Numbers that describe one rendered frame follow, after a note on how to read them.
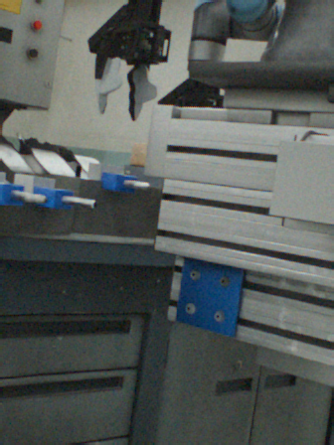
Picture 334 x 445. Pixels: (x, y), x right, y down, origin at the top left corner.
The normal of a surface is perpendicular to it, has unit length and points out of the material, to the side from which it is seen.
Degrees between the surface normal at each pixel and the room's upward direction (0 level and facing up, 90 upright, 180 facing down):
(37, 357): 90
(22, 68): 90
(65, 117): 90
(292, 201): 90
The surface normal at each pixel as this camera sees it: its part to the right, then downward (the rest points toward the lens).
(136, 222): 0.67, 0.13
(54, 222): 0.85, 0.15
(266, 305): -0.63, -0.05
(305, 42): -0.38, -0.31
